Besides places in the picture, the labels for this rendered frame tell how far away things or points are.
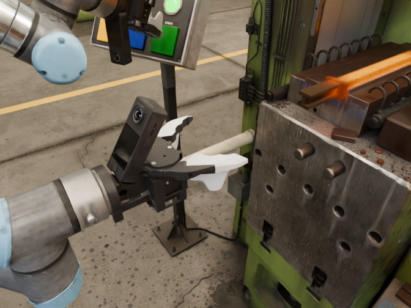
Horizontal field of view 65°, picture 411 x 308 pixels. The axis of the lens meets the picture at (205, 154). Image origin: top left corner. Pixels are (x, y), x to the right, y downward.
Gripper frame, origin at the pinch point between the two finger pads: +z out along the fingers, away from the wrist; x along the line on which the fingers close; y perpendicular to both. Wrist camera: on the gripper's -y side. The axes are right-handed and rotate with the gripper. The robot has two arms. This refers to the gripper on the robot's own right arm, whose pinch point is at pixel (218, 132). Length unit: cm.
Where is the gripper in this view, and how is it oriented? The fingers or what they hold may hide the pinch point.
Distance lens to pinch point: 52.1
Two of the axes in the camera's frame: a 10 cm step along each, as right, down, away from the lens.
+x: 5.8, 4.9, -6.5
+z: 8.2, -3.5, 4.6
